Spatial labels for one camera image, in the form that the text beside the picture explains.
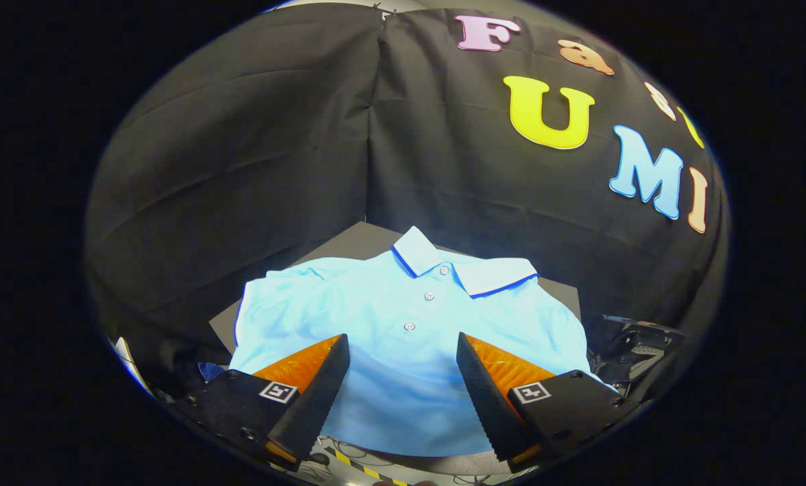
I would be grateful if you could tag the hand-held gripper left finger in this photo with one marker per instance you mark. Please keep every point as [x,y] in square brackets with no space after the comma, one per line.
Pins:
[312,401]

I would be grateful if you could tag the grey cabinet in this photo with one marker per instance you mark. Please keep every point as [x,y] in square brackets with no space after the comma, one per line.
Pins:
[349,243]

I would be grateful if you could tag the dark grey washing machine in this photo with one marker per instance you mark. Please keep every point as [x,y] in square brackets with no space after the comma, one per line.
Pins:
[619,378]

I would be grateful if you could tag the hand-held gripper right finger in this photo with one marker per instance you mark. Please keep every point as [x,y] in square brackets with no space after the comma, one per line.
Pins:
[487,398]

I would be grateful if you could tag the light blue polo shirt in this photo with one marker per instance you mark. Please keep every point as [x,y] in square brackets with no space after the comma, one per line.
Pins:
[403,378]

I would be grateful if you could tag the black backdrop cloth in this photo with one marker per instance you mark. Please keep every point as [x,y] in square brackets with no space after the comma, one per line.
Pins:
[241,169]

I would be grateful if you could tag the yellow black floor tape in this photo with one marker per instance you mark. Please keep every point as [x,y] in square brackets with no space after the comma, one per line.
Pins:
[366,469]

